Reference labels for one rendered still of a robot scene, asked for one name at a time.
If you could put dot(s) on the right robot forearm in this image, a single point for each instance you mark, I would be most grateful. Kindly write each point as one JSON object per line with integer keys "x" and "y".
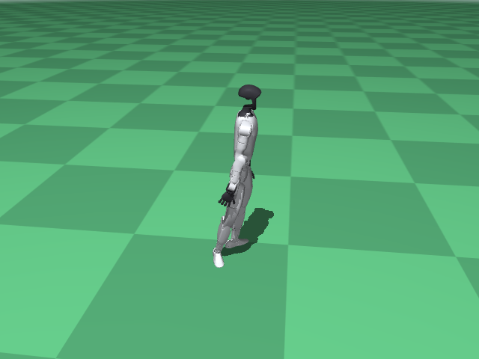
{"x": 237, "y": 169}

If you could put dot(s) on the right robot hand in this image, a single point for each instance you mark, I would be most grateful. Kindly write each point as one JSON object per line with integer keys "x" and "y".
{"x": 228, "y": 196}

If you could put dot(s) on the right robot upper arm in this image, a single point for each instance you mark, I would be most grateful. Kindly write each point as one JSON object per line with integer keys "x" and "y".
{"x": 244, "y": 133}

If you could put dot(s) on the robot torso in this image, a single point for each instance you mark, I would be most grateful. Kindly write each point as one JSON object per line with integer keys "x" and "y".
{"x": 251, "y": 142}

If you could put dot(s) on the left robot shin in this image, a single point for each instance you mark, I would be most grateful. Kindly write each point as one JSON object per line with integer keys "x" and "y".
{"x": 235, "y": 230}

